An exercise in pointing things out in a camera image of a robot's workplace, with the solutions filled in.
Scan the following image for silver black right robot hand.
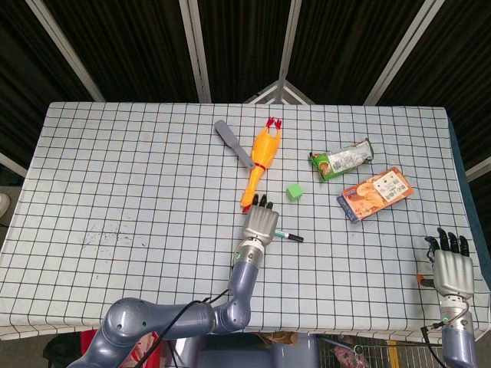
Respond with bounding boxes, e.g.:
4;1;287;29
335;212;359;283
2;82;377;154
417;227;475;301

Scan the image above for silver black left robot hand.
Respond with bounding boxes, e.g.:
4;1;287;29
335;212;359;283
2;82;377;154
240;194;280;247

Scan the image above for green cube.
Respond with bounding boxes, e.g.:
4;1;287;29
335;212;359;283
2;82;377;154
286;182;305;202

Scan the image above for yellow rubber chicken toy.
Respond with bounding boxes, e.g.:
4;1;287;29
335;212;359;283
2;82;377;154
240;117;284;215

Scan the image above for dark blue table skirt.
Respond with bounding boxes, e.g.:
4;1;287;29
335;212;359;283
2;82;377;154
447;110;485;296

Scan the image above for grey spatula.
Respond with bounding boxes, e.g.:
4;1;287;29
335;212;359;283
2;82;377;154
213;120;255;170

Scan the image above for green snack packet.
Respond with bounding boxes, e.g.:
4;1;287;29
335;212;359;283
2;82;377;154
309;138;374;182

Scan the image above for blue orange snack box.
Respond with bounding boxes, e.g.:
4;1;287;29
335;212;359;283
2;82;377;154
336;166;414;224

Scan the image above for white black checked tablecloth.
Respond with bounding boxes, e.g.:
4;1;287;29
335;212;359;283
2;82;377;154
0;101;489;345

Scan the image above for blue-grey robot torso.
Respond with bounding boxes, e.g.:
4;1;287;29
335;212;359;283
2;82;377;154
172;332;320;368

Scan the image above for red bag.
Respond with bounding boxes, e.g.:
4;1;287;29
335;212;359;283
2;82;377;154
79;329;164;368

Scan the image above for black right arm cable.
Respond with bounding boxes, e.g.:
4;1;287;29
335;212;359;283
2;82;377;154
420;308;475;363

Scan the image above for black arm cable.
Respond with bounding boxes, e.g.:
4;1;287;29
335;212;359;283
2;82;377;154
420;308;475;363
130;289;236;368

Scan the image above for white frame post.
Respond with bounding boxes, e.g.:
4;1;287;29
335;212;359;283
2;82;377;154
25;0;105;103
364;0;448;105
465;151;491;182
276;0;304;84
178;0;213;103
0;151;28;179

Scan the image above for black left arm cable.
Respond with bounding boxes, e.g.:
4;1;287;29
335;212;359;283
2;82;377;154
130;289;236;368

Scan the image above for white triangular frame foot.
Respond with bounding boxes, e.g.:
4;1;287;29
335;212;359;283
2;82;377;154
242;79;316;105

